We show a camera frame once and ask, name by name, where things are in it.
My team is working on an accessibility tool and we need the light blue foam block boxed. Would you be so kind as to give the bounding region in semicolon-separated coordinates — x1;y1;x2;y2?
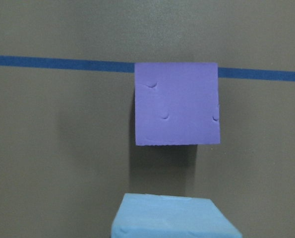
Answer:
111;193;242;238

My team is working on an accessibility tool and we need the purple foam block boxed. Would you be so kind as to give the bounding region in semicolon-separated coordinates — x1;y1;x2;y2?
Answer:
134;62;221;146

